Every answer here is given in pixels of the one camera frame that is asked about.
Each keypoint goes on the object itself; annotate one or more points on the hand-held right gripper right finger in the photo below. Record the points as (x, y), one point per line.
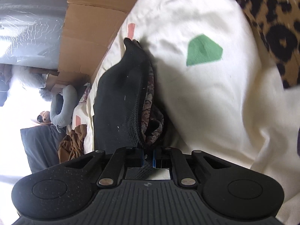
(154, 159)

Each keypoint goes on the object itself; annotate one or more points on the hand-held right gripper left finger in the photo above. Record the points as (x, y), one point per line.
(141, 158)

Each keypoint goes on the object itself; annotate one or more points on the black pants with patterned stripes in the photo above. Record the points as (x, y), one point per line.
(117, 98)

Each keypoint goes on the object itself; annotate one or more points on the brown garment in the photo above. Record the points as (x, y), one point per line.
(75, 143)

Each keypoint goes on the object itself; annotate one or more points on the white multicoloured patterned cloth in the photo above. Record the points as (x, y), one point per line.
(85, 93)

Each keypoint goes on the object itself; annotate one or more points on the cream bear printed blanket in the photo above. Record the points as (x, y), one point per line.
(222, 98)

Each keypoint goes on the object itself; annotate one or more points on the grey neck pillow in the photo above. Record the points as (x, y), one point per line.
(58, 117)

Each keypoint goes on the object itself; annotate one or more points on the dark grey pillow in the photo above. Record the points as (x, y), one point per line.
(37, 145)

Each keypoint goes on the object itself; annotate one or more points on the brown teddy bear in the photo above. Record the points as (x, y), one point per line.
(44, 117)

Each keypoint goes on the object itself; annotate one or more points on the white pillow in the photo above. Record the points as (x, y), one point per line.
(28, 79)

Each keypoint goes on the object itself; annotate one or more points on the flattened cardboard box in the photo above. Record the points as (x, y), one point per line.
(89, 28)

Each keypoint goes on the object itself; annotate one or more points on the grey plastic-wrapped mattress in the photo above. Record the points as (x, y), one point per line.
(30, 28)

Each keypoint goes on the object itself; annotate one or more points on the leopard print garment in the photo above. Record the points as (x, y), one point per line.
(276, 28)

